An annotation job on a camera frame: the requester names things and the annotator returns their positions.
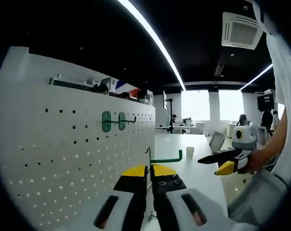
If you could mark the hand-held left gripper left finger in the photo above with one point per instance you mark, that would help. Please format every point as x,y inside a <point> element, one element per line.
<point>133,197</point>

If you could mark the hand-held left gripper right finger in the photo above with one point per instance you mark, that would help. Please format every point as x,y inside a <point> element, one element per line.
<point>169,199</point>

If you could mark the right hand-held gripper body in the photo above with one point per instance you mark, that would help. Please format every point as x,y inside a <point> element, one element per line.
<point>244,137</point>

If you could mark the white pegboard mounting plate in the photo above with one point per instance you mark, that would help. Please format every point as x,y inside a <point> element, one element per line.
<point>63,144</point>

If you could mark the person's right hand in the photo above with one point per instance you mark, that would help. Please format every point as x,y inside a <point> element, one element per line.
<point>256,160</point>

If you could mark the grey office chair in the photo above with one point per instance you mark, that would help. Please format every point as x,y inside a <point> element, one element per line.
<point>217,142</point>
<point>256,192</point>

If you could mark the white paper cup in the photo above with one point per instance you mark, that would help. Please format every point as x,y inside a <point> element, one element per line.
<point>190,152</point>

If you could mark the short ceiling light strip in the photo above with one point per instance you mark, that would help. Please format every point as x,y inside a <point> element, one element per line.
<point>258,76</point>

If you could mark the black tripod stand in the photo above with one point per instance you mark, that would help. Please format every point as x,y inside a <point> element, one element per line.
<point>170,115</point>

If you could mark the person's torso in light shirt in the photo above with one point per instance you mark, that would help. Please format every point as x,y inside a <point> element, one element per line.
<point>282,72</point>

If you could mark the ceiling air conditioner vent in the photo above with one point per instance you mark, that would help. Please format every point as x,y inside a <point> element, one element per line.
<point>242,31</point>

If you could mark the red white blue banner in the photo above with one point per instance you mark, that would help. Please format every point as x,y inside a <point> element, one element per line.
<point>120,84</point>

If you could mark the long ceiling light strip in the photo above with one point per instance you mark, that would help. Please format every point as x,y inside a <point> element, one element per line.
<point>160,43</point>

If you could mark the small dark wall monitor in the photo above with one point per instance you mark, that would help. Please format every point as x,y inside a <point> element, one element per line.
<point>266,102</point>

